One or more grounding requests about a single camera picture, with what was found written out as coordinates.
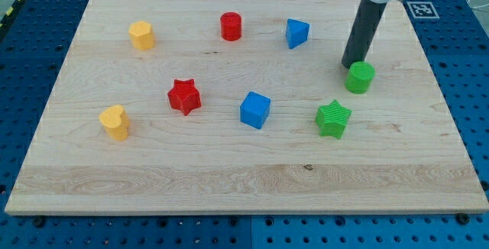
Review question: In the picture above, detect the light wooden board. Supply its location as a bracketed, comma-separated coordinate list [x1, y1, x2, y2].
[5, 0, 488, 215]

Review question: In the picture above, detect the white fiducial marker tag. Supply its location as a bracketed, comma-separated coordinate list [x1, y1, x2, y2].
[407, 1, 439, 19]

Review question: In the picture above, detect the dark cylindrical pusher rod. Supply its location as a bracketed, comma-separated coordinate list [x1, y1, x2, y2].
[341, 0, 387, 69]

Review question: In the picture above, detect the yellow heart block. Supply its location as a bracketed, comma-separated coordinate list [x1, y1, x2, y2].
[99, 105, 130, 141]

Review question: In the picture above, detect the green cylinder block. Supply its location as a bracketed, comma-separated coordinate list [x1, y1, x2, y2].
[345, 61, 375, 94]

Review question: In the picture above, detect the yellow hexagon block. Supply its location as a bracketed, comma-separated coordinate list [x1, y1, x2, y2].
[128, 21, 156, 50]

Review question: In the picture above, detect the blue cube block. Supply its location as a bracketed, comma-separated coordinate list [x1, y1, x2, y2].
[240, 92, 271, 129]

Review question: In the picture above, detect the red cylinder block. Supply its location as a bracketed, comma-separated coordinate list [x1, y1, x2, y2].
[220, 11, 242, 41]

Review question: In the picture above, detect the yellow black hazard tape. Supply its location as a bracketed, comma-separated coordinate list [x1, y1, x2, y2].
[1, 0, 26, 29]

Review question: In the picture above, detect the red star block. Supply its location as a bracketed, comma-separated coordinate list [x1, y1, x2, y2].
[167, 79, 202, 115]

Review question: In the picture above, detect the green star block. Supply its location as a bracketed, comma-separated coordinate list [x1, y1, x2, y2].
[315, 100, 352, 139]

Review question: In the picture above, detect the blue triangle block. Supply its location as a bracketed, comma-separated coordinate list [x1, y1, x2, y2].
[286, 18, 310, 49]

